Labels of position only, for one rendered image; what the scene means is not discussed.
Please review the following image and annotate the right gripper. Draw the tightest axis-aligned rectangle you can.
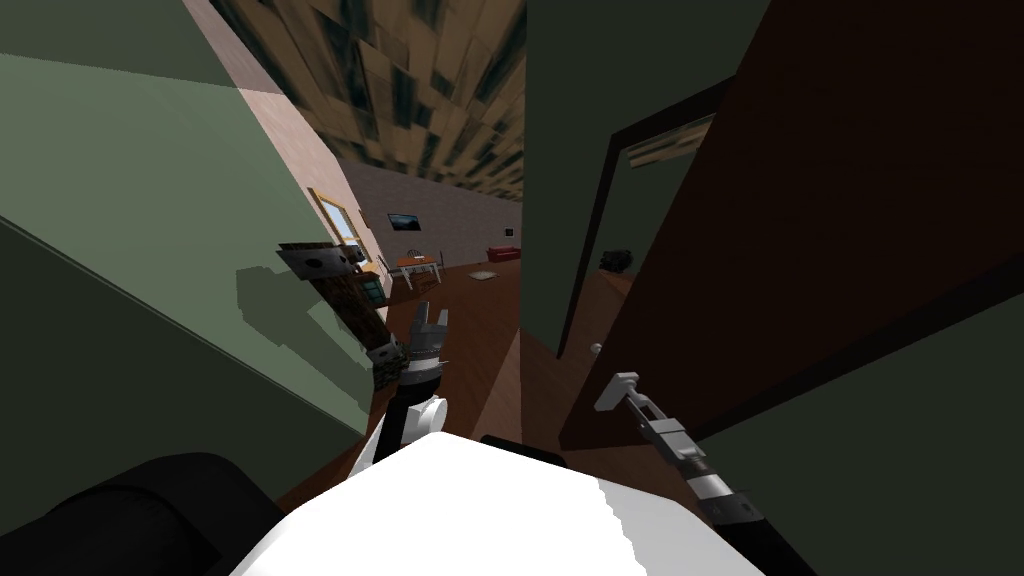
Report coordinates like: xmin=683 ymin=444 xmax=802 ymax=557
xmin=593 ymin=371 xmax=707 ymax=467

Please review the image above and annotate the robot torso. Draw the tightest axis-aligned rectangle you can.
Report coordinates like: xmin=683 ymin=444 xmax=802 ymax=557
xmin=230 ymin=431 xmax=771 ymax=576

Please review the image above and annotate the yellow framed window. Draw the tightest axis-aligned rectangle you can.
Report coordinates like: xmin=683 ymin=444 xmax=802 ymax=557
xmin=307 ymin=187 xmax=374 ymax=267

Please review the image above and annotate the dark brown door leaf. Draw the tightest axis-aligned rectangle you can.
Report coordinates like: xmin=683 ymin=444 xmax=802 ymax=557
xmin=557 ymin=0 xmax=1024 ymax=452

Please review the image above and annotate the brown plank with metal brackets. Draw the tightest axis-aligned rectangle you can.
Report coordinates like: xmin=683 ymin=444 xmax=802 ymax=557
xmin=275 ymin=240 xmax=411 ymax=393

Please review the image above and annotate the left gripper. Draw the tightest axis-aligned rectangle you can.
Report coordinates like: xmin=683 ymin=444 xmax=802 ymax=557
xmin=403 ymin=301 xmax=450 ymax=371

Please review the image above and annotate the orange table with white legs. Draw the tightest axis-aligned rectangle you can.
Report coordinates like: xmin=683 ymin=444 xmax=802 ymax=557
xmin=395 ymin=253 xmax=444 ymax=292

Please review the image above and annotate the teal cabinet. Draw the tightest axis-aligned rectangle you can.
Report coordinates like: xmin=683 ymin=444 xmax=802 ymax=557
xmin=355 ymin=271 xmax=389 ymax=310

